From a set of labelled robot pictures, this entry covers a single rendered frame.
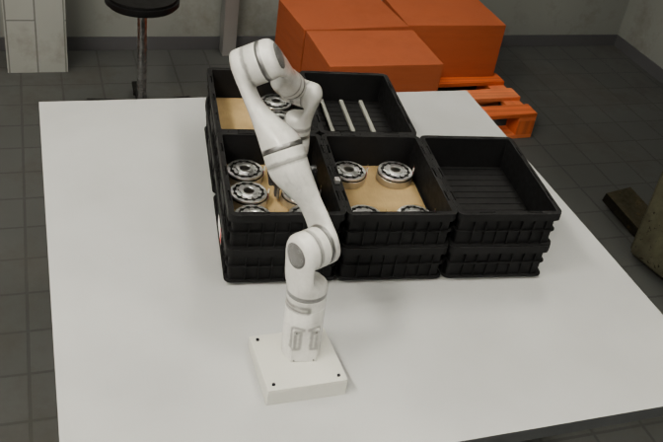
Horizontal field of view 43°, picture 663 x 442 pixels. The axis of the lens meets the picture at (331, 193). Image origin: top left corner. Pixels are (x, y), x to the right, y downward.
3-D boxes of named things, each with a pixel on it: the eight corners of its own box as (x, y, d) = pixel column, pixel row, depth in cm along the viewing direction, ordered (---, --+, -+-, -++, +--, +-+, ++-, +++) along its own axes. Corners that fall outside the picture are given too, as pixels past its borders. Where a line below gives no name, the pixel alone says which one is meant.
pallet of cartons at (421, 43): (466, 67, 522) (483, -4, 496) (534, 141, 455) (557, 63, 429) (263, 71, 481) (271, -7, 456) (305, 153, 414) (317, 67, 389)
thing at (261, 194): (268, 204, 226) (268, 202, 226) (231, 203, 224) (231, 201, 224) (264, 183, 234) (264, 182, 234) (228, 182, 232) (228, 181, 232)
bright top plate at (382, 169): (415, 182, 245) (415, 180, 245) (382, 181, 243) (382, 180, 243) (406, 163, 253) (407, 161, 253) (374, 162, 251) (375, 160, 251)
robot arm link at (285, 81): (304, 60, 205) (271, 72, 207) (267, 30, 180) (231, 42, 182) (314, 96, 204) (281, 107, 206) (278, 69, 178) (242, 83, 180)
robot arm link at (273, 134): (220, 50, 181) (257, 164, 182) (260, 36, 179) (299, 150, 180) (233, 53, 190) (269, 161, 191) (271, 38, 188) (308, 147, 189)
